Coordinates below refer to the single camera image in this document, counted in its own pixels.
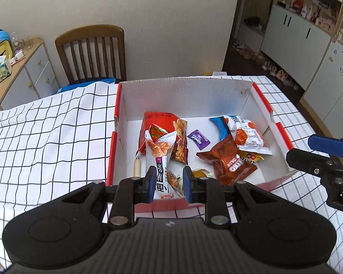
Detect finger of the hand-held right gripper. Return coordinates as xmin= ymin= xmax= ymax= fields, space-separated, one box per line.
xmin=286 ymin=148 xmax=338 ymax=179
xmin=308 ymin=135 xmax=343 ymax=158

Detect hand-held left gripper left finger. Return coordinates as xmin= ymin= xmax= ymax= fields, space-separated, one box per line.
xmin=61 ymin=166 xmax=158 ymax=229

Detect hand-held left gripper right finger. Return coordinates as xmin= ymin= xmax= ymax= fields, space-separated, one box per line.
xmin=182 ymin=166 xmax=278 ymax=227

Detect green egg yolk pastry packet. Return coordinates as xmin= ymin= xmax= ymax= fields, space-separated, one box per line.
xmin=191 ymin=169 xmax=213 ymax=179

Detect beige sausage stick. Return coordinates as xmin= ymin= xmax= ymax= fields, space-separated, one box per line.
xmin=133 ymin=155 xmax=142 ymax=178

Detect white red noodle snack packet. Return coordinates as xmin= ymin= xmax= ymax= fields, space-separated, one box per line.
xmin=144 ymin=130 xmax=186 ymax=200

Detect brown foil snack packet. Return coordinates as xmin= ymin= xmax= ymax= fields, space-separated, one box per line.
xmin=196 ymin=134 xmax=258 ymax=186

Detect purple candy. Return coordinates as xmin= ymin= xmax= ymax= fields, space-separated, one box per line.
xmin=188 ymin=130 xmax=211 ymax=151

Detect yellow snack packet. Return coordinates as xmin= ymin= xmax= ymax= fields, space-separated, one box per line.
xmin=238 ymin=151 xmax=265 ymax=164

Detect red chips packet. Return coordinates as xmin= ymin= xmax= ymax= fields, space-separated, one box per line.
xmin=136 ymin=111 xmax=188 ymax=165

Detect white orange snack packet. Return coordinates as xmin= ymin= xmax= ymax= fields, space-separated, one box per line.
xmin=223 ymin=115 xmax=272 ymax=156

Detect blue biscuit packet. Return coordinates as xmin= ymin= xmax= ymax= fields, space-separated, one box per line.
xmin=209 ymin=116 xmax=232 ymax=142

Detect red cardboard box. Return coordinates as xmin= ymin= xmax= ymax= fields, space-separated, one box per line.
xmin=106 ymin=77 xmax=295 ymax=213

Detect white cabinet with stickers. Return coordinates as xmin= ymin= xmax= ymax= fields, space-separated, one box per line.
xmin=300 ymin=38 xmax=343 ymax=124

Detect row of shoes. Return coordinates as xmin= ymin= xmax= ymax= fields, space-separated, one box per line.
xmin=231 ymin=41 xmax=300 ymax=91

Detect checked white tablecloth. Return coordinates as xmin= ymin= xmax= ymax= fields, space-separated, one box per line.
xmin=0 ymin=76 xmax=343 ymax=274

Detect blue flat box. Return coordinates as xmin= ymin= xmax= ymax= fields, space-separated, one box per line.
xmin=56 ymin=78 xmax=116 ymax=95

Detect assorted shelf ornaments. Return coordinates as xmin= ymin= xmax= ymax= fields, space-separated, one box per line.
xmin=277 ymin=0 xmax=341 ymax=27

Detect wooden chair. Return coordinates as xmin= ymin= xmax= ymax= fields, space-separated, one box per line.
xmin=55 ymin=25 xmax=127 ymax=84

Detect wooden side cabinet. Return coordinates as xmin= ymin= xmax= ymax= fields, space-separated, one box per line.
xmin=0 ymin=37 xmax=60 ymax=111

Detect white charger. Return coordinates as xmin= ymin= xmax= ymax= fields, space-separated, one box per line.
xmin=7 ymin=51 xmax=25 ymax=64

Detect group of clear glasses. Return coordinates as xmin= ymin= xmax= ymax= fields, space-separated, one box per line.
xmin=10 ymin=33 xmax=34 ymax=52

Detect blue yellow bag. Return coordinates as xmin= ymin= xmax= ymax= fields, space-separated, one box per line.
xmin=0 ymin=30 xmax=13 ymax=61

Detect white cabinet black handles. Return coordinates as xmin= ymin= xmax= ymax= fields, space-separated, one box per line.
xmin=260 ymin=4 xmax=332 ymax=91

